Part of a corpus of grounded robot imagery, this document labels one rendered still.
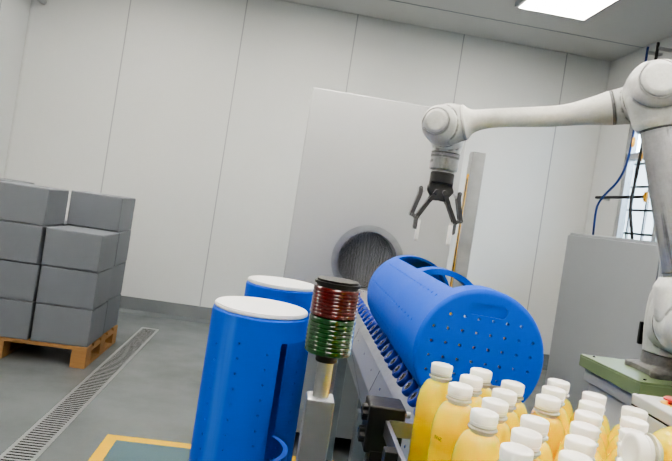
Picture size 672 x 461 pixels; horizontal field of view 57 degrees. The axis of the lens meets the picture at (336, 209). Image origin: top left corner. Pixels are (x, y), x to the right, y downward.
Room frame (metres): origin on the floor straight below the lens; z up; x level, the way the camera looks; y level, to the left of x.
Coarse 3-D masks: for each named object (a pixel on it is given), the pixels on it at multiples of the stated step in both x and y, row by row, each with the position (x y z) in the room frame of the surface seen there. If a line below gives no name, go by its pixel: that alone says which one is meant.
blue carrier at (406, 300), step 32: (416, 256) 2.13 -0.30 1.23; (384, 288) 1.85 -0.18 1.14; (416, 288) 1.54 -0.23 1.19; (448, 288) 1.37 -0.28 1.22; (480, 288) 1.31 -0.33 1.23; (384, 320) 1.72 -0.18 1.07; (416, 320) 1.35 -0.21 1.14; (448, 320) 1.30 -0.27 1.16; (480, 320) 1.30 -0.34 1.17; (512, 320) 1.31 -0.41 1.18; (416, 352) 1.29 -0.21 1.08; (448, 352) 1.30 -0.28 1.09; (480, 352) 1.30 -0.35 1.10; (512, 352) 1.31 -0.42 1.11
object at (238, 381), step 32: (224, 320) 1.71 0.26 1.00; (256, 320) 1.68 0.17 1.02; (288, 320) 1.72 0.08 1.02; (224, 352) 1.70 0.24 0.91; (256, 352) 1.68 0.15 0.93; (224, 384) 1.69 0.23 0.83; (256, 384) 1.68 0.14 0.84; (224, 416) 1.69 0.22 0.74; (256, 416) 1.69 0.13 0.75; (192, 448) 1.76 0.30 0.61; (224, 448) 1.68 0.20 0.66; (256, 448) 1.69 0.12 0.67
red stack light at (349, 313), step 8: (320, 288) 0.81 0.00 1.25; (328, 288) 0.80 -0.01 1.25; (312, 296) 0.83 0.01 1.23; (320, 296) 0.81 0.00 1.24; (328, 296) 0.80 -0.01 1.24; (336, 296) 0.80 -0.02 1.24; (344, 296) 0.80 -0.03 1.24; (352, 296) 0.81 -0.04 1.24; (312, 304) 0.82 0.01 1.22; (320, 304) 0.81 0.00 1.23; (328, 304) 0.80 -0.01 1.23; (336, 304) 0.80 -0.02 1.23; (344, 304) 0.80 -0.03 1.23; (352, 304) 0.81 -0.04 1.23; (312, 312) 0.82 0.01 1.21; (320, 312) 0.81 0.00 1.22; (328, 312) 0.80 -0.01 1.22; (336, 312) 0.80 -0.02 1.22; (344, 312) 0.80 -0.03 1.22; (352, 312) 0.81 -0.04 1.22; (344, 320) 0.81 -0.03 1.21; (352, 320) 0.82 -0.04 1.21
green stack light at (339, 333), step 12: (312, 324) 0.81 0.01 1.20; (324, 324) 0.80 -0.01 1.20; (336, 324) 0.80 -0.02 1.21; (348, 324) 0.81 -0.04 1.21; (312, 336) 0.81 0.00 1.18; (324, 336) 0.80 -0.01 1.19; (336, 336) 0.80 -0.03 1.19; (348, 336) 0.81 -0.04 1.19; (312, 348) 0.81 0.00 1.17; (324, 348) 0.80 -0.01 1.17; (336, 348) 0.80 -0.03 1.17; (348, 348) 0.82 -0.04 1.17
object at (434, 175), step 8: (432, 176) 1.90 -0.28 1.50; (440, 176) 1.89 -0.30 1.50; (448, 176) 1.89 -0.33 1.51; (432, 184) 1.91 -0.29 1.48; (440, 184) 1.91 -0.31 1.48; (448, 184) 1.89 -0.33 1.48; (432, 192) 1.91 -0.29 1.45; (440, 192) 1.91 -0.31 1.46; (448, 192) 1.91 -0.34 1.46; (440, 200) 1.91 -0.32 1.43
